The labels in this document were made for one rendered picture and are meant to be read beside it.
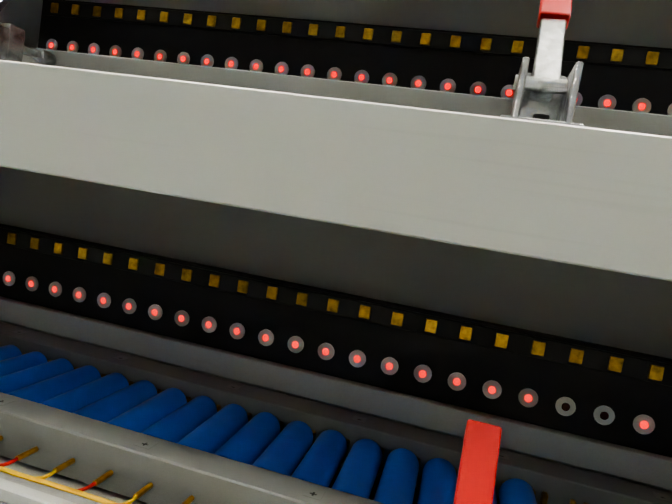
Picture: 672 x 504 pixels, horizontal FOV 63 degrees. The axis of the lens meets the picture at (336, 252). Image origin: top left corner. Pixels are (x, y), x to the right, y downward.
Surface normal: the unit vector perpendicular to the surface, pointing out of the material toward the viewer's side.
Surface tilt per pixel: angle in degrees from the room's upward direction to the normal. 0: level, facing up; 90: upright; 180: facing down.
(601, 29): 90
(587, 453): 108
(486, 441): 72
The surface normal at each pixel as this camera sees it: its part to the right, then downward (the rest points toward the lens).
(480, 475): -0.11, -0.54
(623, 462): -0.25, 0.04
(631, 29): -0.18, -0.26
